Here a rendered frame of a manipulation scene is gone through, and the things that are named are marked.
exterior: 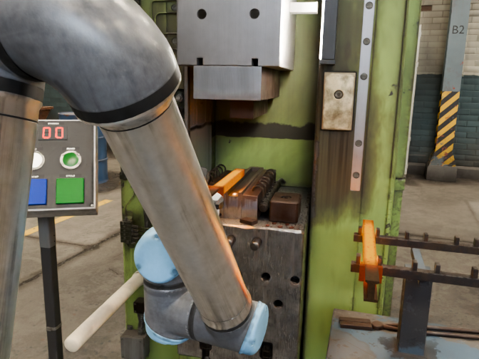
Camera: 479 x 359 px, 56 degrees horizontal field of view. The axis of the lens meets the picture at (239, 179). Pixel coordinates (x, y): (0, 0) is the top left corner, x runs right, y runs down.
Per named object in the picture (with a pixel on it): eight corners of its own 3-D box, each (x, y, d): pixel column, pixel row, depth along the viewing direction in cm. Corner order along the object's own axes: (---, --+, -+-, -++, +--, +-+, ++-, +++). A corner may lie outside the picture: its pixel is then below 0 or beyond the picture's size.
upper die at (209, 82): (260, 100, 129) (261, 66, 127) (192, 98, 133) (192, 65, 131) (279, 96, 169) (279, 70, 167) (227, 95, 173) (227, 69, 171)
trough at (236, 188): (241, 196, 136) (241, 191, 135) (224, 195, 137) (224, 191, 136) (263, 170, 176) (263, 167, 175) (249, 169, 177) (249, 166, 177)
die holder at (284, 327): (296, 372, 137) (304, 231, 128) (177, 354, 144) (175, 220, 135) (308, 290, 191) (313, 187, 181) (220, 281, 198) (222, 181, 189)
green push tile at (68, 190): (83, 202, 129) (83, 177, 131) (55, 203, 127) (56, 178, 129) (84, 204, 130) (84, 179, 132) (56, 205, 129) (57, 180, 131)
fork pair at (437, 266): (440, 274, 97) (440, 265, 97) (412, 271, 99) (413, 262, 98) (427, 239, 119) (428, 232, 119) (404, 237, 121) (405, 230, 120)
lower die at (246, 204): (256, 221, 136) (257, 193, 134) (193, 215, 140) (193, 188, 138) (275, 189, 176) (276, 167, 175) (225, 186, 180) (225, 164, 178)
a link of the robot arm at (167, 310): (187, 356, 80) (187, 292, 77) (134, 340, 85) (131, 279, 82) (212, 330, 88) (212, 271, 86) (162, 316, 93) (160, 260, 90)
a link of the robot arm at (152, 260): (130, 285, 80) (128, 231, 77) (157, 257, 91) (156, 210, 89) (182, 290, 78) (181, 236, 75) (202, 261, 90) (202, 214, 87)
